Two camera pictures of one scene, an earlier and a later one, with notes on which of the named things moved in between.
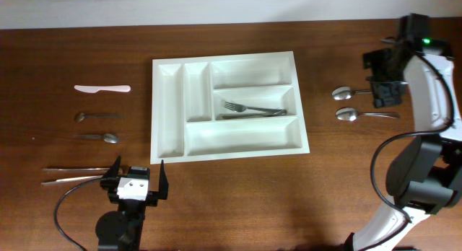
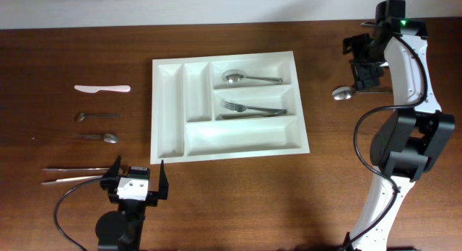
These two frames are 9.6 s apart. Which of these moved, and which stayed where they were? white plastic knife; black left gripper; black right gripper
Moved: black right gripper
Stayed: black left gripper; white plastic knife
